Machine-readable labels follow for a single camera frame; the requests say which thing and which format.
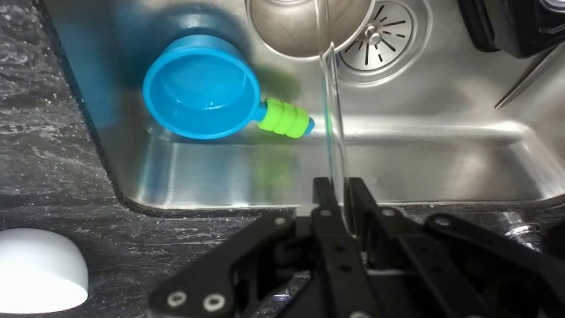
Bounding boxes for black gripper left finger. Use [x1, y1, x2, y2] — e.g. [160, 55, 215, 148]
[146, 175, 377, 318]

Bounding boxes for steel sink drain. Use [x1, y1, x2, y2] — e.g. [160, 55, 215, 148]
[336, 0, 434, 90]

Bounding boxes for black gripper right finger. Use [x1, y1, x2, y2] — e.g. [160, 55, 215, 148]
[344, 175, 565, 318]

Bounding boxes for small white bowl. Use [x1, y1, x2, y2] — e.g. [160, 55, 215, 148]
[0, 228, 91, 316]

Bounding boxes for stainless steel mug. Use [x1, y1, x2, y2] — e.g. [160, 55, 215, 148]
[245, 0, 377, 60]

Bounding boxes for blue scoop green handle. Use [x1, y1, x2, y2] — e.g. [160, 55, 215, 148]
[140, 32, 315, 143]

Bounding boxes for stainless steel sink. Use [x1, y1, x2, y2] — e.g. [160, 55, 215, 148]
[33, 0, 565, 216]

